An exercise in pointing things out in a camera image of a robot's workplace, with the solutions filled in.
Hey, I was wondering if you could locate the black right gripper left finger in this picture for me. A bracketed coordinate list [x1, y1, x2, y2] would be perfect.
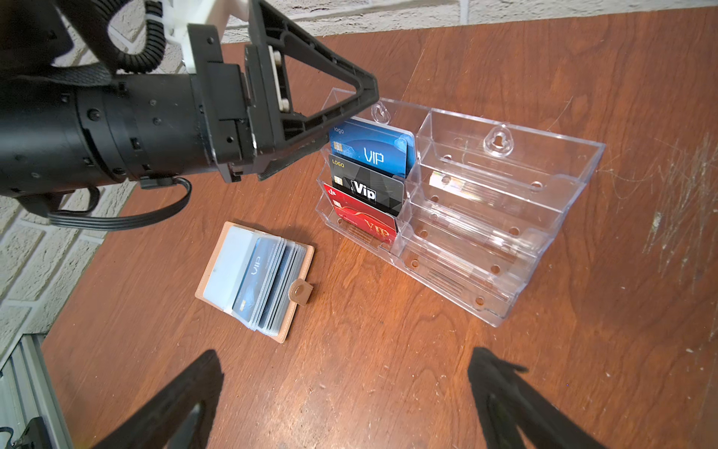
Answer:
[96, 350, 224, 448]

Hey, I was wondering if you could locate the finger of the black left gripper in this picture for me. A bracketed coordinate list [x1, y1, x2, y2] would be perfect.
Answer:
[246, 1, 379, 152]
[257, 134, 329, 181]

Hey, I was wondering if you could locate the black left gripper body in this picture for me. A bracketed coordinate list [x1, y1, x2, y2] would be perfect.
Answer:
[184, 24, 280, 183]

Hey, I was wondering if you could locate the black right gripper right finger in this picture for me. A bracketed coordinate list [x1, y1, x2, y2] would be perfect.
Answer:
[467, 347, 603, 448]

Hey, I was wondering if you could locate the blue credit card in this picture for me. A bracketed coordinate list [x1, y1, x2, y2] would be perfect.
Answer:
[232, 237, 282, 327]
[329, 117, 416, 178]

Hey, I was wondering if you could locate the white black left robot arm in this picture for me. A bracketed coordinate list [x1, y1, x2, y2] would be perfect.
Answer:
[1, 1, 379, 230]

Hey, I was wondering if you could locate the black VIP card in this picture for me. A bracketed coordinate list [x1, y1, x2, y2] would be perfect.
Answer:
[328, 155, 405, 217]

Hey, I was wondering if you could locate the red VIP card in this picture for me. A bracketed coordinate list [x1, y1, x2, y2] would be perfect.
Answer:
[323, 183, 398, 245]

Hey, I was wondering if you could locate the clear acrylic card organizer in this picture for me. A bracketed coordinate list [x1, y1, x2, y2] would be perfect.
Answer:
[316, 98, 605, 327]

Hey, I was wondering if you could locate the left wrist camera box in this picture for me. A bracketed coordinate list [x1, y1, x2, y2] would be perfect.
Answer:
[162, 0, 250, 74]

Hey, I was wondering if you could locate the aluminium left frame rail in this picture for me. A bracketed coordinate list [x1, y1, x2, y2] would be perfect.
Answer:
[1, 334, 73, 448]

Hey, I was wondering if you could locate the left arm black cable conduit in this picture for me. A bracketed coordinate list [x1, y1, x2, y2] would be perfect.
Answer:
[55, 0, 168, 75]

